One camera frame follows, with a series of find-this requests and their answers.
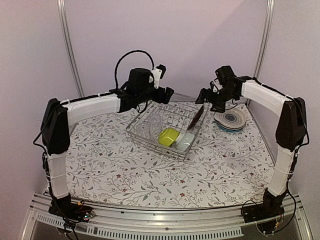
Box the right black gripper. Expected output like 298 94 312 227
195 86 237 114

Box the pale green flower plate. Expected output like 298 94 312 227
214 113 247 130

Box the white ribbed plate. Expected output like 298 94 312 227
214 109 247 128

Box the blue polka dot plate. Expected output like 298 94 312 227
215 120 246 133

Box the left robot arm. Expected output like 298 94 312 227
32 64 174 217

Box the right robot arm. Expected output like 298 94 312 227
195 65 310 218

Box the dark red black plate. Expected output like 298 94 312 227
187 105 204 131

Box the clear glass rear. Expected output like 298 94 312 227
148 114 162 131

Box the clear glass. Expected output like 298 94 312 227
136 122 151 139
148 114 162 131

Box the yellow green bowl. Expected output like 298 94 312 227
158 127 180 147

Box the clear glass front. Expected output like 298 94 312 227
136 122 151 139

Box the white grey patterned bowl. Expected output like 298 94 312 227
175 131 195 152

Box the floral table mat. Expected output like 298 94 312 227
66 104 274 208

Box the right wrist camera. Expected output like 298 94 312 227
209 78 220 93

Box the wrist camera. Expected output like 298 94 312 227
149 64 167 89
209 78 220 93

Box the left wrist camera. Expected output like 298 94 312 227
149 64 167 89

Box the wire dish rack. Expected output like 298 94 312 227
126 102 209 160

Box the right aluminium frame post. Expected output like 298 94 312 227
253 0 275 79

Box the aluminium frame post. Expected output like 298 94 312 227
253 0 275 79
56 0 85 98

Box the aluminium front rail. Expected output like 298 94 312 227
19 193 313 240

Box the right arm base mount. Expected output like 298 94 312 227
240 200 285 235

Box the left aluminium frame post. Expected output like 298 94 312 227
56 0 85 98

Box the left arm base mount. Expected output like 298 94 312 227
48 196 96 223

